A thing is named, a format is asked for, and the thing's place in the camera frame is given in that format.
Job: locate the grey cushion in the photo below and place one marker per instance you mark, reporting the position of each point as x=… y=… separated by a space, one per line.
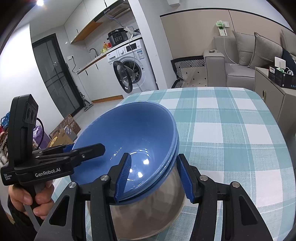
x=265 y=50
x=245 y=46

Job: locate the black pressure cooker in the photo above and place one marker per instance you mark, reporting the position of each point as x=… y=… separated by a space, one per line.
x=117 y=36

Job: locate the black box with cables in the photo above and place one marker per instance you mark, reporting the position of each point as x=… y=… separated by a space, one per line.
x=280 y=78

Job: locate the white washing machine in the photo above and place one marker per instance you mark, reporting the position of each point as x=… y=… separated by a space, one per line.
x=132 y=68

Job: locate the cream plate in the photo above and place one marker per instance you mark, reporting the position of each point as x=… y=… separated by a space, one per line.
x=150 y=216

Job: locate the large blue bowl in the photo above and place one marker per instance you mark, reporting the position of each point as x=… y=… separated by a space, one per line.
x=164 y=185

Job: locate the person's left hand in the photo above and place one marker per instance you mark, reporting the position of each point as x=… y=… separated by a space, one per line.
x=20 y=197

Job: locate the white charger box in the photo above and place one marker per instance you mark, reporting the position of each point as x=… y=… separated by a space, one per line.
x=279 y=63

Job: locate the blue bowl back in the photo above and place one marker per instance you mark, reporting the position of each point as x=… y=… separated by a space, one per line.
x=157 y=183

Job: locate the teal checkered tablecloth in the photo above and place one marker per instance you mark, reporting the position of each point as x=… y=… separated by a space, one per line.
x=230 y=136

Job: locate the black glass door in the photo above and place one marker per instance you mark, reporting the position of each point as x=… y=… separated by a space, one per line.
x=56 y=76

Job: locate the grey cushion right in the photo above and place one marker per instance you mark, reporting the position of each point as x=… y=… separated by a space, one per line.
x=265 y=50

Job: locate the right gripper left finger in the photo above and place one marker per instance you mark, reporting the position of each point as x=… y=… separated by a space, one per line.
x=122 y=172

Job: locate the purple bag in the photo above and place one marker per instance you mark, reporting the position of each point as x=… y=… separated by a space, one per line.
x=40 y=138

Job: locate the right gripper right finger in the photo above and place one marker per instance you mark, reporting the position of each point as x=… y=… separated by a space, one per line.
x=188 y=179

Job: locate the range hood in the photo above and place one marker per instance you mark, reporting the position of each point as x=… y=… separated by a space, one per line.
x=113 y=10

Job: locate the cardboard box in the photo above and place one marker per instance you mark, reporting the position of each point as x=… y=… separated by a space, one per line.
x=65 y=133

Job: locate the grey sofa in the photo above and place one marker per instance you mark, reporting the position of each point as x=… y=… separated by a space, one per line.
x=222 y=62

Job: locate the white kitchen base cabinets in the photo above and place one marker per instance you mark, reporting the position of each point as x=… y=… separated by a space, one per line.
x=100 y=82

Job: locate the grey bedside cabinet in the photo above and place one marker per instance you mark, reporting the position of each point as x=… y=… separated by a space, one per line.
x=280 y=101

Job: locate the white upper cabinets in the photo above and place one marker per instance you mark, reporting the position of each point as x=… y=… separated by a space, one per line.
x=82 y=16

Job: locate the white power strip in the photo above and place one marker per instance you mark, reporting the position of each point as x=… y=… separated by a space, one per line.
x=222 y=26

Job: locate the grey cushion left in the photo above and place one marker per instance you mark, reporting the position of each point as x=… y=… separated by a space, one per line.
x=245 y=46

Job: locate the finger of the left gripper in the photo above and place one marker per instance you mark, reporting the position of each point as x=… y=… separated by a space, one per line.
x=77 y=156
x=68 y=148

